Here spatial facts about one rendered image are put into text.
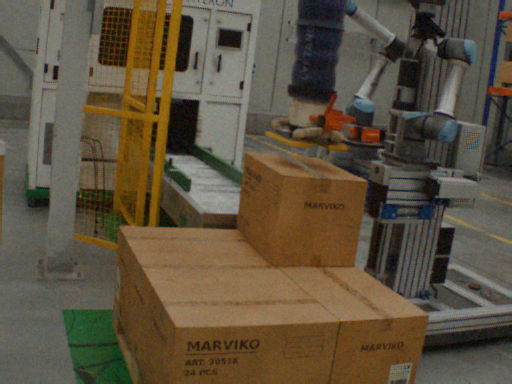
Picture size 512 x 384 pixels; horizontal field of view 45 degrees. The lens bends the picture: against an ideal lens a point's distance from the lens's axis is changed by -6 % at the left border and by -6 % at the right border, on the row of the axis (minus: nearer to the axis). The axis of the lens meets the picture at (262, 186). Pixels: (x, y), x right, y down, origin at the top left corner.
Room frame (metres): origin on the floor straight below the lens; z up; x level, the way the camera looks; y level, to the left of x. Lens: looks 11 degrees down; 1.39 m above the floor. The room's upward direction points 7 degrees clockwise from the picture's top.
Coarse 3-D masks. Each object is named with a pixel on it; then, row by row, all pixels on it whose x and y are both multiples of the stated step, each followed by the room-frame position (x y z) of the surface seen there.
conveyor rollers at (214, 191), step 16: (176, 160) 5.20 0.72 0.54; (192, 160) 5.31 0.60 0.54; (192, 176) 4.58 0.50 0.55; (208, 176) 4.65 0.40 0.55; (224, 176) 4.76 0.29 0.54; (192, 192) 4.02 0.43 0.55; (208, 192) 4.08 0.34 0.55; (224, 192) 4.19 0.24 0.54; (208, 208) 3.67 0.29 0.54; (224, 208) 3.72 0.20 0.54
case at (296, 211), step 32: (256, 160) 3.09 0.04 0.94; (288, 160) 3.17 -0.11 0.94; (320, 160) 3.31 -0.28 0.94; (256, 192) 3.03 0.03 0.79; (288, 192) 2.72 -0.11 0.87; (320, 192) 2.77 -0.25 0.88; (352, 192) 2.82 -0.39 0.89; (256, 224) 2.97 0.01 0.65; (288, 224) 2.73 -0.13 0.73; (320, 224) 2.77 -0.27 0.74; (352, 224) 2.82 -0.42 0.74; (288, 256) 2.73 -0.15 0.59; (320, 256) 2.78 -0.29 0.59; (352, 256) 2.83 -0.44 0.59
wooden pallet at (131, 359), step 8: (120, 320) 2.83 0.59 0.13; (120, 328) 2.90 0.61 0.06; (120, 336) 2.88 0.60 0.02; (128, 336) 2.64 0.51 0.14; (120, 344) 2.80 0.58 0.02; (128, 344) 2.81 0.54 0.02; (128, 352) 2.72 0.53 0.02; (128, 360) 2.64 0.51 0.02; (136, 360) 2.44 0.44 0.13; (128, 368) 2.59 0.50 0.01; (136, 368) 2.44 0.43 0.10; (136, 376) 2.42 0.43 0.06; (144, 376) 2.29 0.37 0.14
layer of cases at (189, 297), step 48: (144, 240) 2.84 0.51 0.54; (192, 240) 2.95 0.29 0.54; (240, 240) 3.06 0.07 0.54; (144, 288) 2.39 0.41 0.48; (192, 288) 2.30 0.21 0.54; (240, 288) 2.37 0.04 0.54; (288, 288) 2.44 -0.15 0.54; (336, 288) 2.51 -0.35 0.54; (384, 288) 2.57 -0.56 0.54; (144, 336) 2.34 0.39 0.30; (192, 336) 1.95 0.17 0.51; (240, 336) 2.01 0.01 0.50; (288, 336) 2.08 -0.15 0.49; (336, 336) 2.15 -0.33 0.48; (384, 336) 2.23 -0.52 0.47
